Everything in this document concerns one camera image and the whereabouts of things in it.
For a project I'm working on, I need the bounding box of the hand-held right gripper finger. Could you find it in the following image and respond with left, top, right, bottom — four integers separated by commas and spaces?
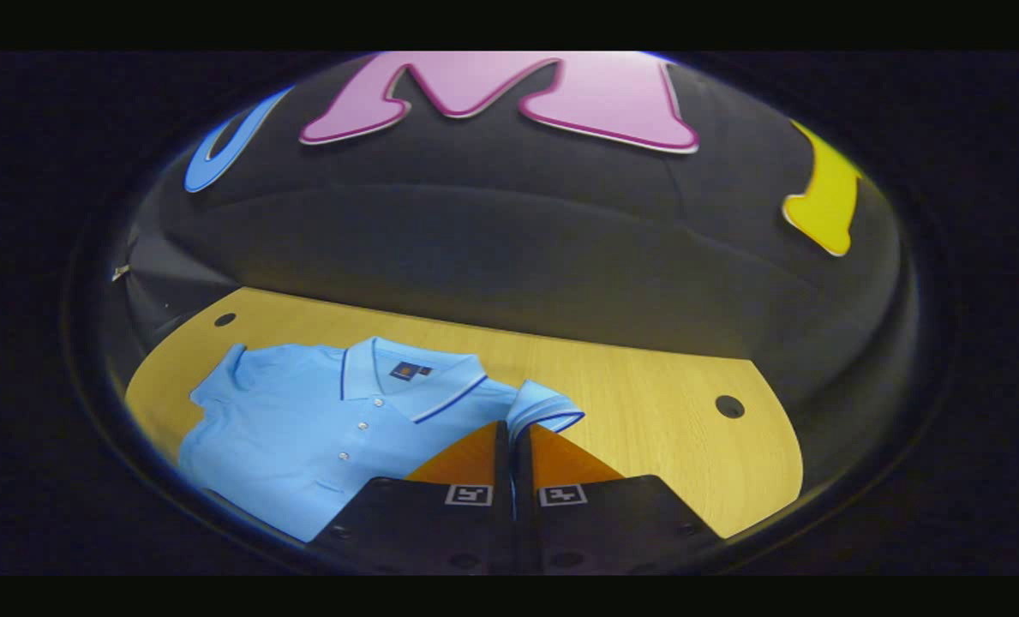
308, 420, 514, 577
513, 424, 724, 577

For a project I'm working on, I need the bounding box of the light blue T-shirt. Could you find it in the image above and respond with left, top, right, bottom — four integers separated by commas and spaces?
177, 336, 587, 545

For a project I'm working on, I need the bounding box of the black backdrop cloth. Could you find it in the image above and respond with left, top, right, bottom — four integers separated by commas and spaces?
119, 51, 917, 429

